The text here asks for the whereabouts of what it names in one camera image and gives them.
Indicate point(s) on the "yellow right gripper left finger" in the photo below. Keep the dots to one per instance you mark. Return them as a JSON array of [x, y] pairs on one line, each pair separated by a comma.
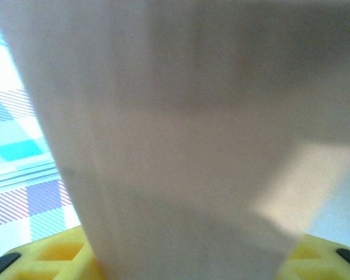
[[46, 256]]

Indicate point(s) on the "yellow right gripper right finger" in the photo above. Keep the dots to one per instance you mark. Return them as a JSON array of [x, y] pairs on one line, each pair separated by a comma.
[[323, 262]]

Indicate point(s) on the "salmon cardboard sheets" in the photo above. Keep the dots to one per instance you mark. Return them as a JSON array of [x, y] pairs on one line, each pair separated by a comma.
[[163, 116]]

